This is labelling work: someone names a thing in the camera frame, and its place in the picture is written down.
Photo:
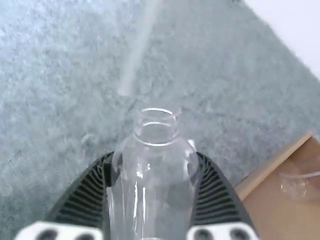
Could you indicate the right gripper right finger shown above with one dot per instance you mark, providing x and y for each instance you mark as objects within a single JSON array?
[{"x": 215, "y": 197}]

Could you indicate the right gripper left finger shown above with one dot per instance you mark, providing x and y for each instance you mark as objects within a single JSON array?
[{"x": 82, "y": 197}]

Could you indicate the cardboard box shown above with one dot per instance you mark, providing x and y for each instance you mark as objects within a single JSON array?
[{"x": 282, "y": 200}]

